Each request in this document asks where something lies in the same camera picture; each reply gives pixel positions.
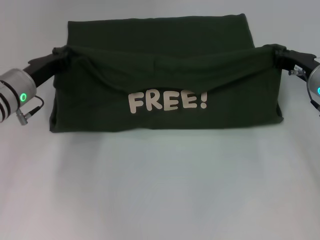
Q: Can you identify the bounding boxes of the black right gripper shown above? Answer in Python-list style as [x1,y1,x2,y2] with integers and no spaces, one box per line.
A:
[264,43,316,84]

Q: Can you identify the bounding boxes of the dark green shirt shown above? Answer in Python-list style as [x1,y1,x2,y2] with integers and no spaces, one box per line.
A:
[48,12,285,134]

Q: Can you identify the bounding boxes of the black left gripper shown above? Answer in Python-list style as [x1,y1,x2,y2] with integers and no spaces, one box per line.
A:
[23,46,71,89]

